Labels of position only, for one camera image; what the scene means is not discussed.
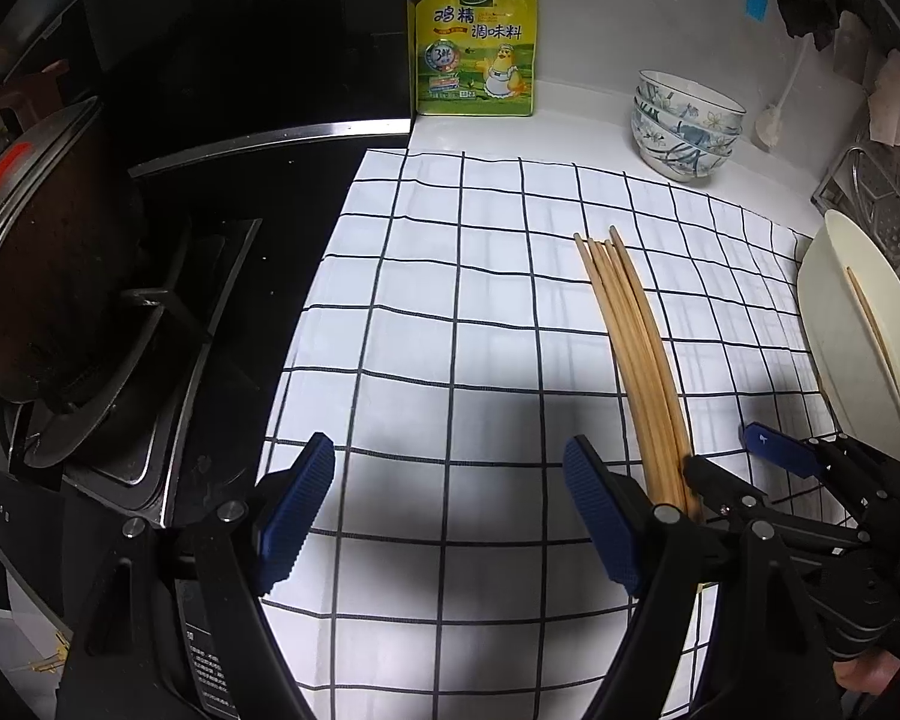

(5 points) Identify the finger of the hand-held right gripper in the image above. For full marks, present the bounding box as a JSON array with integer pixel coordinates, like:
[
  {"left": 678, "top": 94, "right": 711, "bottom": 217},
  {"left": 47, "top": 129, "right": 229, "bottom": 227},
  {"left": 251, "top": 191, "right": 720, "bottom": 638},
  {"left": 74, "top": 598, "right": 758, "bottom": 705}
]
[
  {"left": 739, "top": 422, "right": 850, "bottom": 482},
  {"left": 681, "top": 454, "right": 775, "bottom": 524}
]

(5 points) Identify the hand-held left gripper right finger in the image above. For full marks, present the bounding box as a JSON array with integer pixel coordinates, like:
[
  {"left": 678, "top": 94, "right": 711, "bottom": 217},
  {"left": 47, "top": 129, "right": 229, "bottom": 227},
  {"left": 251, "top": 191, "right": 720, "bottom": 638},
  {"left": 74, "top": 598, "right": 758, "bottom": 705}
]
[{"left": 562, "top": 435, "right": 842, "bottom": 720}]

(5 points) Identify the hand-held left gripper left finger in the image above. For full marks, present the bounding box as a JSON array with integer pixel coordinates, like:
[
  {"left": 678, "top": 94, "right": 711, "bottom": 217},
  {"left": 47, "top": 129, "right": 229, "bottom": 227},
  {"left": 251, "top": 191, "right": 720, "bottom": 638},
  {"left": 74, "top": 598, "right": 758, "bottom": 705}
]
[{"left": 54, "top": 431, "right": 337, "bottom": 720}]

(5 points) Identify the bundle of wooden chopsticks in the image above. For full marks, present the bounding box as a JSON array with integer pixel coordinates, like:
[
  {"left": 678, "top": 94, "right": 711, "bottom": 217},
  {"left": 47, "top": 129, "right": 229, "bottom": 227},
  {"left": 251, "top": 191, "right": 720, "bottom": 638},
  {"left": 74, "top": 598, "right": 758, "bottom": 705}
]
[{"left": 574, "top": 225, "right": 702, "bottom": 518}]

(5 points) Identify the single wooden chopstick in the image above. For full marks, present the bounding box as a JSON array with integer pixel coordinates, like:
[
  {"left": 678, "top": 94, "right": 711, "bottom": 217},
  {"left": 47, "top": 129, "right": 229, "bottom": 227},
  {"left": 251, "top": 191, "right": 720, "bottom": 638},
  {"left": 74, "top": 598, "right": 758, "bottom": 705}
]
[{"left": 846, "top": 266, "right": 892, "bottom": 377}]

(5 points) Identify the person's right hand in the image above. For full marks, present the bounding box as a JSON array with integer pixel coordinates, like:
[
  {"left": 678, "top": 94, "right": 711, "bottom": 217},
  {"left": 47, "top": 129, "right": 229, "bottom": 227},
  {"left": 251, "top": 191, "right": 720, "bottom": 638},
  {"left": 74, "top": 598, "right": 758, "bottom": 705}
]
[{"left": 832, "top": 652, "right": 900, "bottom": 695}]

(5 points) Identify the black gas stove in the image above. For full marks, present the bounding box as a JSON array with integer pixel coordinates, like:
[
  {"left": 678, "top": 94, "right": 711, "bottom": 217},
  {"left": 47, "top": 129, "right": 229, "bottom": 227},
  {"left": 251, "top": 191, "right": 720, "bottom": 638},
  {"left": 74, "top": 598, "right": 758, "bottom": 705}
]
[{"left": 22, "top": 217, "right": 263, "bottom": 530}]

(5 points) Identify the black grid white cloth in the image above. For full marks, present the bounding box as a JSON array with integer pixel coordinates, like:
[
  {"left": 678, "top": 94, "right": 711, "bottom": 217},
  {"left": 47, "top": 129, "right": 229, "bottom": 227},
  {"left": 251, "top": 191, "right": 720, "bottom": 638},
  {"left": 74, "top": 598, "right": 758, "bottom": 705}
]
[{"left": 259, "top": 148, "right": 856, "bottom": 720}]

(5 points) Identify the small perforated steamer plate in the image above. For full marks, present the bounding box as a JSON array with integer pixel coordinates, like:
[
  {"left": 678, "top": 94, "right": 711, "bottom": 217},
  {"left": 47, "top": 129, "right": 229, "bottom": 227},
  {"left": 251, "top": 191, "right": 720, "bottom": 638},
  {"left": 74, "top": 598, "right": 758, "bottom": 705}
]
[{"left": 851, "top": 150, "right": 900, "bottom": 260}]

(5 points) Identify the black built-in appliance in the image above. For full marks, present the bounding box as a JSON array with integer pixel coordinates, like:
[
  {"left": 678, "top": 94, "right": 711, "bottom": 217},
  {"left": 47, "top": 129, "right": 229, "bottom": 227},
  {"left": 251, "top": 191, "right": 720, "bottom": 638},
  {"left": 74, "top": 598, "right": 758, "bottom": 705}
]
[{"left": 0, "top": 382, "right": 70, "bottom": 616}]

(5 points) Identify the floral ceramic bowl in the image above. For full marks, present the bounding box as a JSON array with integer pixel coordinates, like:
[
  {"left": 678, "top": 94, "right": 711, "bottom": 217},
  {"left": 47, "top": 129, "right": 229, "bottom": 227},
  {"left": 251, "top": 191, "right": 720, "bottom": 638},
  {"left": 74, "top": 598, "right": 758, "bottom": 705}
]
[
  {"left": 634, "top": 96, "right": 740, "bottom": 160},
  {"left": 630, "top": 116, "right": 734, "bottom": 182},
  {"left": 637, "top": 69, "right": 747, "bottom": 137}
]

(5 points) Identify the white dish brush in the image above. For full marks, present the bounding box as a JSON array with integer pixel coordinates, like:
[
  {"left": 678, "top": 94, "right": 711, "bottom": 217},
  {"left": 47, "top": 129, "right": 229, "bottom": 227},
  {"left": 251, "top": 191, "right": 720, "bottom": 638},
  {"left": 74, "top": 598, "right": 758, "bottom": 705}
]
[{"left": 754, "top": 34, "right": 815, "bottom": 149}]

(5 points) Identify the dark brown cooking pot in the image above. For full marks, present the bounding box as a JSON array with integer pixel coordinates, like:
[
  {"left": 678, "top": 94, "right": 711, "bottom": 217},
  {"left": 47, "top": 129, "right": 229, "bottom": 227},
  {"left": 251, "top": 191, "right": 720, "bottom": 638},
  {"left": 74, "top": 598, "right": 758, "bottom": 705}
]
[{"left": 0, "top": 60, "right": 152, "bottom": 406}]

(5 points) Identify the pink hanging cloth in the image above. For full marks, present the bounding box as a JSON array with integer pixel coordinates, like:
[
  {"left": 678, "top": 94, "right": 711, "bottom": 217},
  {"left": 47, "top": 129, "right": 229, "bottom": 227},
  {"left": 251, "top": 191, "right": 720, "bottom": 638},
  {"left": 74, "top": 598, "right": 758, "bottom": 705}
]
[{"left": 868, "top": 51, "right": 900, "bottom": 147}]

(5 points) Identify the grey hanging tool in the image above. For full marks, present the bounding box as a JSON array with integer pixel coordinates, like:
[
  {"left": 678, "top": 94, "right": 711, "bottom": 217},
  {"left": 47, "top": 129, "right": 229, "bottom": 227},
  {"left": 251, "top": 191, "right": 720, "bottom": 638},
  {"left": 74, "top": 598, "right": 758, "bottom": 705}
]
[{"left": 832, "top": 11, "right": 871, "bottom": 83}]

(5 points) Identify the glass pot lid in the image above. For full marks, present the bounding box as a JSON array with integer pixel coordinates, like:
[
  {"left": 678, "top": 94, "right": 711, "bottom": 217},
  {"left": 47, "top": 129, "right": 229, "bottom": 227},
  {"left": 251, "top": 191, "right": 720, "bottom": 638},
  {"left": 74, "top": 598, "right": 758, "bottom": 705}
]
[{"left": 0, "top": 97, "right": 100, "bottom": 302}]

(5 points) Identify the dark hanging cloth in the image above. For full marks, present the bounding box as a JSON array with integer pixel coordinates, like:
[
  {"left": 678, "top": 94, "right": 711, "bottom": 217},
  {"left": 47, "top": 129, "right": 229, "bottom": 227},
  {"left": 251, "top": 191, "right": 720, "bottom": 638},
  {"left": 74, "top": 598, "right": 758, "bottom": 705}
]
[{"left": 778, "top": 0, "right": 841, "bottom": 52}]

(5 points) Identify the black range hood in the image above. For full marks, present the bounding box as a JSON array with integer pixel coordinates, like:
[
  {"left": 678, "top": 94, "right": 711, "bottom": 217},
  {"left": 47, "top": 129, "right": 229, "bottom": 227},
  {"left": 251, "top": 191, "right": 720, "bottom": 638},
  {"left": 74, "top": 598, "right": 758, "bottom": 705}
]
[{"left": 0, "top": 0, "right": 413, "bottom": 175}]

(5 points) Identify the yellow seasoning pouch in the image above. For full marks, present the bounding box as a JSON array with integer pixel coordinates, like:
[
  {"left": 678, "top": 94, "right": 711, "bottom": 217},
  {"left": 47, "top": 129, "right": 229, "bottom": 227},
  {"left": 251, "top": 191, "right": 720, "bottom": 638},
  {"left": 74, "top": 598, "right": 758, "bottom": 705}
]
[{"left": 414, "top": 0, "right": 539, "bottom": 119}]

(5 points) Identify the metal wire rack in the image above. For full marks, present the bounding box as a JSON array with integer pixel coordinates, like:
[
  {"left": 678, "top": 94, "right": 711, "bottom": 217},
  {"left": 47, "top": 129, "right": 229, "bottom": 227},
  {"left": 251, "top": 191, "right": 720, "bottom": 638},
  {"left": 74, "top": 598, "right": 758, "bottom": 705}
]
[{"left": 810, "top": 142, "right": 900, "bottom": 275}]

